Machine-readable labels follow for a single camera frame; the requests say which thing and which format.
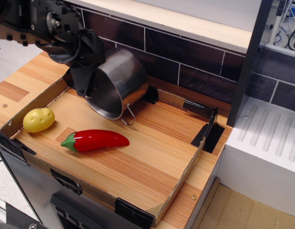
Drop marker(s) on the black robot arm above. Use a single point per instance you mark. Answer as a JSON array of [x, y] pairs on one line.
[[23, 21]]

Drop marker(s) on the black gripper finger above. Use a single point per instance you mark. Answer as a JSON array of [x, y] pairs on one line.
[[83, 79]]

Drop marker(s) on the metal pot with wire handles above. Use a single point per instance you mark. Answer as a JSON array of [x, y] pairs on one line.
[[118, 84]]

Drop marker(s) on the white ribbed drainboard sink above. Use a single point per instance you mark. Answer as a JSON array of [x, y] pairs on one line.
[[258, 159]]

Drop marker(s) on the red toy chili pepper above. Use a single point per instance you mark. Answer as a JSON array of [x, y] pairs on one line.
[[89, 140]]

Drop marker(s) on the yellow toy potato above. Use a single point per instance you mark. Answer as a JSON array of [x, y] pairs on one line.
[[38, 120]]

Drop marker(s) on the dark grey vertical post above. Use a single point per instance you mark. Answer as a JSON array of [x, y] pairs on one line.
[[240, 97]]

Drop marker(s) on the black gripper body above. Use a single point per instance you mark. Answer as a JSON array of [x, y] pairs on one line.
[[70, 43]]

